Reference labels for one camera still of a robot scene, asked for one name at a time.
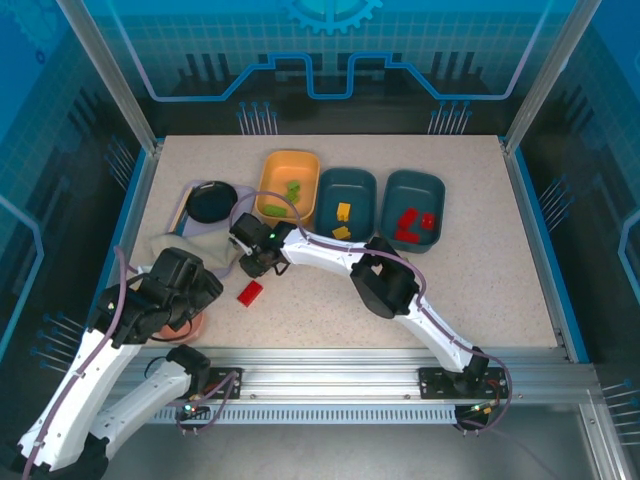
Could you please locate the black round plate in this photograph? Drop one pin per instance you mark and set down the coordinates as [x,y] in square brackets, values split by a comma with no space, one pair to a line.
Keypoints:
[212,202]

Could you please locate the teal plastic container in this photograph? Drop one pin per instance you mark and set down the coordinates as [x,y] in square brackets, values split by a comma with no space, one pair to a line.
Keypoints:
[360,200]
[415,190]

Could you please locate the long green lego brick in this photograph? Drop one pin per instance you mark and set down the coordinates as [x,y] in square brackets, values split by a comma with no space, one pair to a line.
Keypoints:
[274,210]

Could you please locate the long red lego brick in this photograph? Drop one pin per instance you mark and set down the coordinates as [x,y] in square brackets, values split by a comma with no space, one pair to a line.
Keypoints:
[250,293]
[406,235]

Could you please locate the blue table side trim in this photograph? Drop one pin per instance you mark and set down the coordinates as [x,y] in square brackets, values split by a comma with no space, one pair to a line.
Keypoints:
[532,200]
[130,210]

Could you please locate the orange lego brick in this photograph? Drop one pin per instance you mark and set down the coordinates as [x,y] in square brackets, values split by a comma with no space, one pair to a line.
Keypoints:
[341,232]
[343,211]

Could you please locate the orange plastic container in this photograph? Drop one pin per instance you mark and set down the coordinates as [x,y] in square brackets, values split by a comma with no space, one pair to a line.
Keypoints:
[280,170]

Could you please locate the blue printed side panel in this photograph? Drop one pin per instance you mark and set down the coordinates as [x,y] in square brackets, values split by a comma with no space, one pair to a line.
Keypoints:
[600,175]
[40,150]

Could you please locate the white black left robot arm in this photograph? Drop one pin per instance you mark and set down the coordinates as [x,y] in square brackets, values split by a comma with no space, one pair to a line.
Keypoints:
[75,395]

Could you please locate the status light connector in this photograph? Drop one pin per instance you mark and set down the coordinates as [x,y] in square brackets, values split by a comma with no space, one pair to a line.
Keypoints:
[189,407]
[480,410]

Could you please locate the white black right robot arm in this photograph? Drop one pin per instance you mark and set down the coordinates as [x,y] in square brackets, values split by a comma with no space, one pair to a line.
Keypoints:
[325,255]

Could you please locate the beige folded cloth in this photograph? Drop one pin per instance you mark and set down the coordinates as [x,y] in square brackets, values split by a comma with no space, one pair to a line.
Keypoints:
[215,250]

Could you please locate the blue printed back panel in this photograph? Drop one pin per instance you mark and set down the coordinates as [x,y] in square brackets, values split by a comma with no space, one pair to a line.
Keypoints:
[320,50]

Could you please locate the aluminium side rail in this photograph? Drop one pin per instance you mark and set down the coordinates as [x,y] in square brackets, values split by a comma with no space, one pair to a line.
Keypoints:
[141,210]
[520,200]

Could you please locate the lavender plastic tray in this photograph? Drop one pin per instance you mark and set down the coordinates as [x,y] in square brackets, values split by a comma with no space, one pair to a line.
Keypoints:
[200,228]

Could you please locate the aluminium frame post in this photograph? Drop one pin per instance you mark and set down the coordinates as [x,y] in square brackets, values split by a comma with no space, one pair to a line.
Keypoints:
[110,75]
[550,75]

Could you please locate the salmon pink bowl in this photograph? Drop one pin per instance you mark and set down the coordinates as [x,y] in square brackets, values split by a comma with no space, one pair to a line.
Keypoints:
[196,327]

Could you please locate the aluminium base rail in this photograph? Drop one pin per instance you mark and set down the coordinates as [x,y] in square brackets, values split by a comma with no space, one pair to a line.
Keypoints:
[325,375]

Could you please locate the small green lego brick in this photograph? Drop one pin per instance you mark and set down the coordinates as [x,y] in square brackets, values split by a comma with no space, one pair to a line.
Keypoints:
[293,186]

